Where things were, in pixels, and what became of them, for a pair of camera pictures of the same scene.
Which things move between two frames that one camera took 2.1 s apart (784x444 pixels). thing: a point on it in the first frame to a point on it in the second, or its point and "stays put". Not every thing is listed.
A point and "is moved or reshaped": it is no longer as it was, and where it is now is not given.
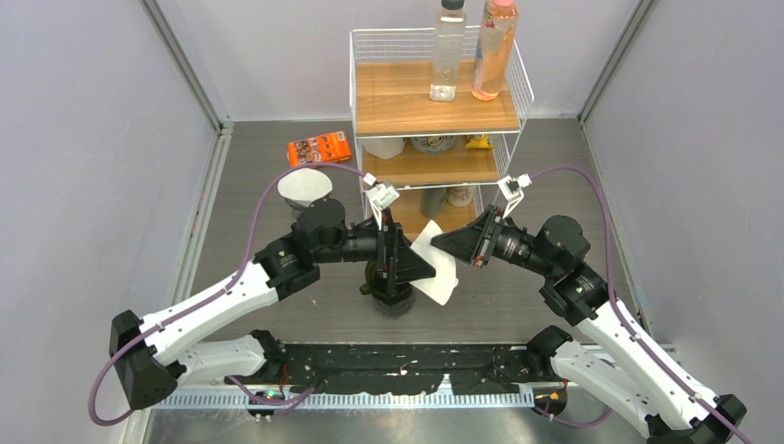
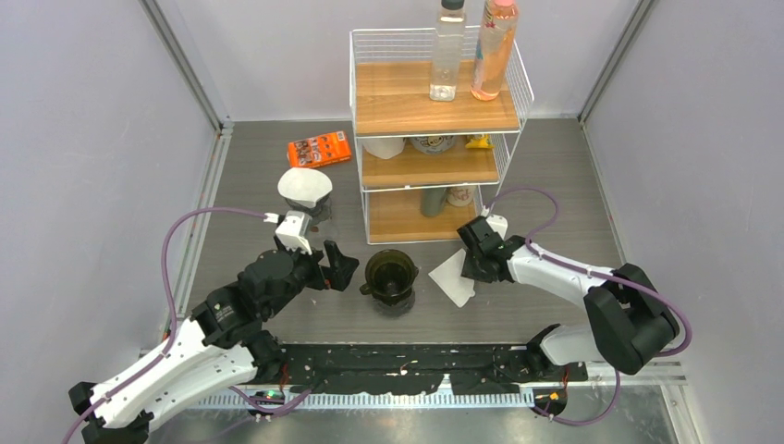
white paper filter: (442, 285) is moved or reshaped
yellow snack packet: (480, 143) stays put
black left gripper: (398, 264) to (342, 266)
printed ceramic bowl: (433, 145) stays put
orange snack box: (328, 148) stays put
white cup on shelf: (384, 148) stays put
